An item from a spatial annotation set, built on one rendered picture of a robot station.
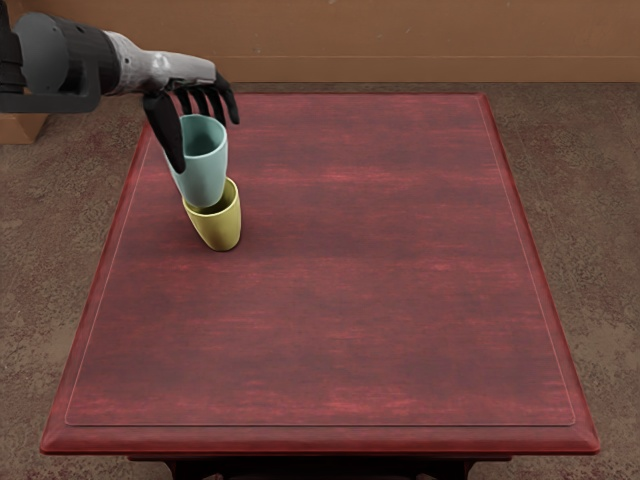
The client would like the brown cardboard box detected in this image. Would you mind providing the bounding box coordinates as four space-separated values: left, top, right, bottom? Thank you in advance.
0 111 52 147

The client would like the light teal cup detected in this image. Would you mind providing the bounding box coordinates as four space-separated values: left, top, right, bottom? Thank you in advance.
164 113 229 208

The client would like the yellow cup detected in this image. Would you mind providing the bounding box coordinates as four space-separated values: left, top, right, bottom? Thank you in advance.
181 177 243 253

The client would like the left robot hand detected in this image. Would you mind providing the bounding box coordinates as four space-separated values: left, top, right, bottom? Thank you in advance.
102 30 241 174

